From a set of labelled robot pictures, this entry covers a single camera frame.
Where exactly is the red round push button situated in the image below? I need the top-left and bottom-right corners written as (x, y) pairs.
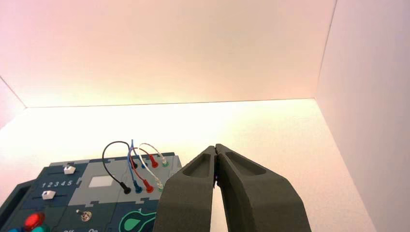
top-left (24, 212), bottom-right (46, 232)

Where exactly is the red jumper cable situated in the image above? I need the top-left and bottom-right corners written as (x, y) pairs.
top-left (131, 147), bottom-right (160, 194)

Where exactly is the white rectangular screen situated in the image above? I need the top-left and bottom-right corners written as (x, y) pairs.
top-left (88, 176), bottom-right (115, 189)

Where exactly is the blue jumper cable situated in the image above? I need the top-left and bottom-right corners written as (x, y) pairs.
top-left (127, 139), bottom-right (148, 194)

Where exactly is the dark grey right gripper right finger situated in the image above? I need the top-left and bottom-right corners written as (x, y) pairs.
top-left (216, 144), bottom-right (312, 232)

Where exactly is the white jumper cable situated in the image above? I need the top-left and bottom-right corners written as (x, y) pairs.
top-left (137, 143), bottom-right (169, 192)

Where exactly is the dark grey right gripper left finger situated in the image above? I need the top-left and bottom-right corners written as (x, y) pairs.
top-left (152, 145), bottom-right (217, 232)

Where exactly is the dark teal and grey task board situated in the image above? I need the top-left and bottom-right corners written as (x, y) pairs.
top-left (0, 152), bottom-right (183, 232)

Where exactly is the black jumper cable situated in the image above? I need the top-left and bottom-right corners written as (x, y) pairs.
top-left (102, 141), bottom-right (139, 195)

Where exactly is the silver metal toggle switch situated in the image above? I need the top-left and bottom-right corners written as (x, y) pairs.
top-left (75, 209), bottom-right (93, 223)

